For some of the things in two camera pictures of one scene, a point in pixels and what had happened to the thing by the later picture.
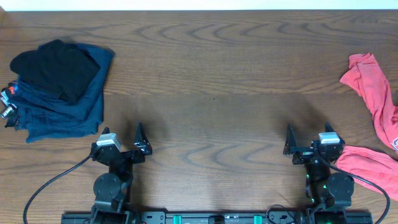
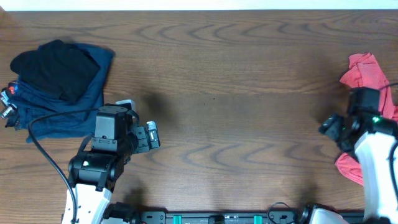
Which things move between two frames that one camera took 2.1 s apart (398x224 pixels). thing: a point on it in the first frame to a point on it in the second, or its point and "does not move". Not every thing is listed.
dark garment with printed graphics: [9, 95] does not move
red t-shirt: [375, 169] does not move
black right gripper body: [303, 155] to [336, 124]
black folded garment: [66, 70] does not move
